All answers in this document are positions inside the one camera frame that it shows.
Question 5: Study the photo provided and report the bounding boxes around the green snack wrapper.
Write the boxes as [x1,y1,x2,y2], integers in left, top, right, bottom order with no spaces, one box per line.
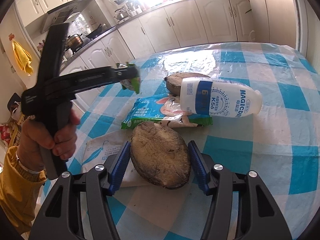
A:
[116,62,142,94]

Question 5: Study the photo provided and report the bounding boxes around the white bottle blue label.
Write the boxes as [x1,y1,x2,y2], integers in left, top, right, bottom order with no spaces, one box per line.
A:
[179,77,263,118]

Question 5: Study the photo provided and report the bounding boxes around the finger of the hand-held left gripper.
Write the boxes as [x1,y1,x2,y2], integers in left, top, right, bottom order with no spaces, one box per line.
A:
[109,65,139,81]

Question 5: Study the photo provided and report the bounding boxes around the copper pot with lid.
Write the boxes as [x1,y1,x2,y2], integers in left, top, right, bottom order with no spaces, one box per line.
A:
[65,34,84,49]

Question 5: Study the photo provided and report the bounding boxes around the steel kettle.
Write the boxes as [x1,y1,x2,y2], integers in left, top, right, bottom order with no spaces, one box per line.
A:
[114,8,129,21]

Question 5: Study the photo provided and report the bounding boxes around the person's left hand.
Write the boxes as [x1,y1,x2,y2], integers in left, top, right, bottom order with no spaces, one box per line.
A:
[17,110,80,172]

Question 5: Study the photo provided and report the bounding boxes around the white tall cabinet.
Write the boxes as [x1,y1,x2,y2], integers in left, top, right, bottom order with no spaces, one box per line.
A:
[244,0,300,48]

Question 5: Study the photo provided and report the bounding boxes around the yellow hanging cloth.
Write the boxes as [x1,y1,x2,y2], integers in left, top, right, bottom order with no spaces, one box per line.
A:
[12,40,34,75]

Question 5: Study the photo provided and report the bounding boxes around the white flat packet blue print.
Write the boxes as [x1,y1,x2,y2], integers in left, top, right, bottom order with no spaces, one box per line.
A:
[81,130,150,188]

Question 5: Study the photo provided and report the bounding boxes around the yellow storage rack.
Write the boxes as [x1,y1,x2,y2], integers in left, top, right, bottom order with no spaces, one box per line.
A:
[0,92,24,147]

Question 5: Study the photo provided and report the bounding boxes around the green wet wipes packet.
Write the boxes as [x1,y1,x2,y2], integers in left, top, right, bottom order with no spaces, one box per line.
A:
[121,94,213,130]

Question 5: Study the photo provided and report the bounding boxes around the grey kitchen countertop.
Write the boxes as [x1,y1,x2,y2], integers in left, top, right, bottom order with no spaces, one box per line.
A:
[60,0,244,68]

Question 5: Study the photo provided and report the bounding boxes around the brown taro root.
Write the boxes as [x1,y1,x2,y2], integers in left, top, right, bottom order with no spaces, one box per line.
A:
[130,122,192,189]
[164,72,212,95]

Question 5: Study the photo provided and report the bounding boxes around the black wok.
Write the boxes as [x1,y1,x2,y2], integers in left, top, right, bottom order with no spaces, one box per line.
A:
[85,24,107,39]

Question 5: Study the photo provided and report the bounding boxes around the range hood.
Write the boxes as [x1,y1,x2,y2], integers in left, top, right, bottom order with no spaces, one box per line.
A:
[41,0,98,34]

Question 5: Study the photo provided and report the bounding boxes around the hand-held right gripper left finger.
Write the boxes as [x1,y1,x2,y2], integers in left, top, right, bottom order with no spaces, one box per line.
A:
[29,141,132,240]

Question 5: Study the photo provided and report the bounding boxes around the person's left forearm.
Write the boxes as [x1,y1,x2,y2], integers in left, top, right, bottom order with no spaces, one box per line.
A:
[0,146,48,233]

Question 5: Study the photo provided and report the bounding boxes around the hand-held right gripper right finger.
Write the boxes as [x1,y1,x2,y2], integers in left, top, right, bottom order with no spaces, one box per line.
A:
[187,140,293,240]

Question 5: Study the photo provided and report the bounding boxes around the white kitchen base cabinets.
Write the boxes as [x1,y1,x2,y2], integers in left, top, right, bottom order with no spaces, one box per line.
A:
[60,0,253,105]

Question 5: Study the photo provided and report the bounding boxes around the blue checkered tablecloth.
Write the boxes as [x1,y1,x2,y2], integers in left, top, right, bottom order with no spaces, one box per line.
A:
[44,41,320,240]

